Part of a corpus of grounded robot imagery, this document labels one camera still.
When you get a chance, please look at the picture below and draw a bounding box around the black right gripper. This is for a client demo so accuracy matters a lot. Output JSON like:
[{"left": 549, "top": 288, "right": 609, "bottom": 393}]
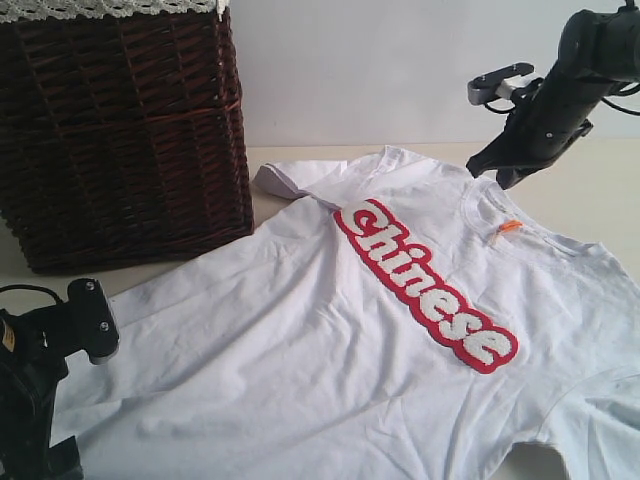
[{"left": 466, "top": 95, "right": 593, "bottom": 189}]

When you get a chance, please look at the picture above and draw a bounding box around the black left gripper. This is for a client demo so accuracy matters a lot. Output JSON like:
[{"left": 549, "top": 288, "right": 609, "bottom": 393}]
[{"left": 1, "top": 301, "right": 85, "bottom": 479}]

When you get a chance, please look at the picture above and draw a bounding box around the white t-shirt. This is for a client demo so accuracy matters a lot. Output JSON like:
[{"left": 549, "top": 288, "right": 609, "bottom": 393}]
[{"left": 53, "top": 147, "right": 639, "bottom": 479}]

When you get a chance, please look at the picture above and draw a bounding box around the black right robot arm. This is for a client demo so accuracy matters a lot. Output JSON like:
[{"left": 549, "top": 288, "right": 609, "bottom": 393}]
[{"left": 466, "top": 1, "right": 639, "bottom": 189}]

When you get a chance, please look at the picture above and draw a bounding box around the dark brown wicker basket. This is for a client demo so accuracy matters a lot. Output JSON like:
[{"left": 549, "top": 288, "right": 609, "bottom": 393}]
[{"left": 1, "top": 11, "right": 254, "bottom": 275}]

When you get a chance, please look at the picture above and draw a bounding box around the grey mesh fabric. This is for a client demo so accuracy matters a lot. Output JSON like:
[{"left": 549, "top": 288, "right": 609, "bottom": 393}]
[{"left": 1, "top": 0, "right": 230, "bottom": 24}]

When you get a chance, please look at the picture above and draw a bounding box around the orange garment hang tag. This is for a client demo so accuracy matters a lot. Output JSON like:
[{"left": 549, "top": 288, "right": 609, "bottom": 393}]
[{"left": 489, "top": 220, "right": 524, "bottom": 245}]

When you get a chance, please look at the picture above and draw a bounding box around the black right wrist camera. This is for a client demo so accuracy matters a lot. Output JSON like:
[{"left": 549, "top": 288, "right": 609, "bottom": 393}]
[{"left": 467, "top": 62, "right": 540, "bottom": 106}]

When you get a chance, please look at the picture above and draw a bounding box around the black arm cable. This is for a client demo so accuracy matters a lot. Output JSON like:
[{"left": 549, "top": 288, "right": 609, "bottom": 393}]
[
  {"left": 0, "top": 283, "right": 69, "bottom": 309},
  {"left": 599, "top": 82, "right": 640, "bottom": 119}
]

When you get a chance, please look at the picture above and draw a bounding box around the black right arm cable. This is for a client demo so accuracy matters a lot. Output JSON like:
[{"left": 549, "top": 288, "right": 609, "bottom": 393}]
[{"left": 599, "top": 82, "right": 640, "bottom": 119}]

